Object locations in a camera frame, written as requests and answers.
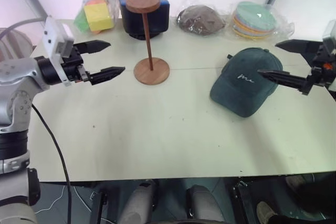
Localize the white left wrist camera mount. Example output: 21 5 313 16
41 16 76 87

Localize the person's beige shoe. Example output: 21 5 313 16
285 175 307 191
256 200 279 224

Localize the dark green baseball cap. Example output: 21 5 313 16
209 47 284 119

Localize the grey hose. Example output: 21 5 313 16
4 17 46 34

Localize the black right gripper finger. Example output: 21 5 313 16
257 68 316 96
275 39 320 63

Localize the black cylinder with blue top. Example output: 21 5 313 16
119 0 171 42

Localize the bagged stack of coloured coasters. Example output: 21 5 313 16
229 0 295 42

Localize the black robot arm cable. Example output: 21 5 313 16
30 104 72 224

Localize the wooden hat stand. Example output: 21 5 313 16
125 0 171 86

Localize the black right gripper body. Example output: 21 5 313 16
307 41 336 88

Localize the yellow foam cube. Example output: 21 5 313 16
83 1 116 32

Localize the green foam block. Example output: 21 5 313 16
73 11 91 35

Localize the black table frame bracket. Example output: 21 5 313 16
88 189 106 224
230 179 253 224

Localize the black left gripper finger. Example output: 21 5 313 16
88 66 126 86
75 39 111 55

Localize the bag of brown items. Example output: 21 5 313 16
176 4 227 36

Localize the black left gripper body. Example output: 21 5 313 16
62 46 93 85

